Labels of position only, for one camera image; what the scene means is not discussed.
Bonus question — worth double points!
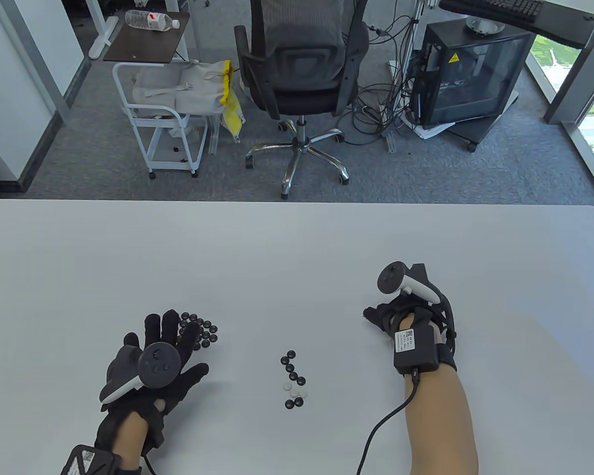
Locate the person's right hand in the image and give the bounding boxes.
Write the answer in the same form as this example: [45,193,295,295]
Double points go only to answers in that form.
[363,294,458,348]

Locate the person's left hand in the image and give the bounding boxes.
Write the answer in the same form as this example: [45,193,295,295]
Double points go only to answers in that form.
[95,310,210,457]

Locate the group of black go stones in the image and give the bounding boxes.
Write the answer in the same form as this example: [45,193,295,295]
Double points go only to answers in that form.
[178,312,219,351]

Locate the pile of mixed go stones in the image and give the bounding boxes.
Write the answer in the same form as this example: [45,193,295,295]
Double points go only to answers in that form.
[281,350,309,410]

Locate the person's right forearm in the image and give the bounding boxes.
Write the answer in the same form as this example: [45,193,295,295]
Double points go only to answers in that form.
[398,312,478,475]

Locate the black white hand controller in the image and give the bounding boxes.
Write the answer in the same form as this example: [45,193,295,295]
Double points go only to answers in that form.
[376,262,442,305]
[99,342,181,404]

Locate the white metal cart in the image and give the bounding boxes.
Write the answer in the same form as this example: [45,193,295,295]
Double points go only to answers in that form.
[112,62,209,180]

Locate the aluminium profile stand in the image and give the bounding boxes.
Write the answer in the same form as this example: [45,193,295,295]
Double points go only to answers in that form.
[386,0,426,151]

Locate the white papers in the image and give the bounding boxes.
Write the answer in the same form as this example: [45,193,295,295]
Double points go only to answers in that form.
[401,111,456,140]

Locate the black rolling platform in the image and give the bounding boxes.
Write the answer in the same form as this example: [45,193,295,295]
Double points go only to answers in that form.
[445,89,520,153]

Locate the yellow plastic bag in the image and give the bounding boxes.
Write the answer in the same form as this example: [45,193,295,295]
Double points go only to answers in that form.
[220,60,246,144]

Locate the black mesh office chair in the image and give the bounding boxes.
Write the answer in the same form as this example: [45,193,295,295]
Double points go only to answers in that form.
[233,0,370,200]

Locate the grey fabric bag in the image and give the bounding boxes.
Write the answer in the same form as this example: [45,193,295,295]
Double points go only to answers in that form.
[131,62,228,117]

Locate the black computer tower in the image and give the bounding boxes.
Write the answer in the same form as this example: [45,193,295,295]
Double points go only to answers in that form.
[410,21,536,127]

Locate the small brown side table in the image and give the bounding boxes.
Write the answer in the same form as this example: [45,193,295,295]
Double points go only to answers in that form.
[103,10,191,64]

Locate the white desk leg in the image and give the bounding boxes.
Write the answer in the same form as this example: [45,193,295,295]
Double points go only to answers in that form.
[87,0,120,61]

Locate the white bowl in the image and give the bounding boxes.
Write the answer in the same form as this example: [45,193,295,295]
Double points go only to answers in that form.
[465,15,505,36]

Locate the clear plastic water bottle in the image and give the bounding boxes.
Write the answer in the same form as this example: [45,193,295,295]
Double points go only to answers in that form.
[125,9,181,32]

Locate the black keyboard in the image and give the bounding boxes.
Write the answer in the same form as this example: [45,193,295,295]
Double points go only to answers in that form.
[483,0,545,23]

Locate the black desk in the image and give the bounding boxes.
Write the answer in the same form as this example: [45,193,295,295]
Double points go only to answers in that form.
[438,0,594,49]

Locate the black boxed wrist camera module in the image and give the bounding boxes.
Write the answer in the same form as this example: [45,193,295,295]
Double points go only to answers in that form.
[394,324,457,379]

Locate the black framed wrist camera module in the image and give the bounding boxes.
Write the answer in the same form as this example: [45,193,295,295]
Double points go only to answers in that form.
[61,444,124,475]

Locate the tangle of black cables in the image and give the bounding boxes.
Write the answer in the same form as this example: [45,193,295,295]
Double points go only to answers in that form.
[344,0,426,146]

